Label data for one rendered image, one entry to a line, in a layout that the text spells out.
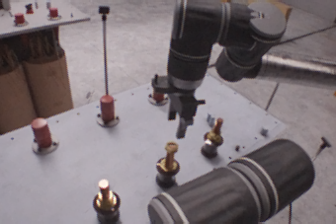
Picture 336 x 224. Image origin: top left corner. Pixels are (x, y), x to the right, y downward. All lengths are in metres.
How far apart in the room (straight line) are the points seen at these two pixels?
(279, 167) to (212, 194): 0.16
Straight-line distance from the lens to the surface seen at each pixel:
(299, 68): 0.79
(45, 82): 2.37
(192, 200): 0.43
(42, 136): 1.09
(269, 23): 0.58
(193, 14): 0.54
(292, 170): 0.55
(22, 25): 2.05
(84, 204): 0.95
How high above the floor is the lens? 2.19
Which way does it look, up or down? 39 degrees down
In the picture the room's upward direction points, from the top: 9 degrees clockwise
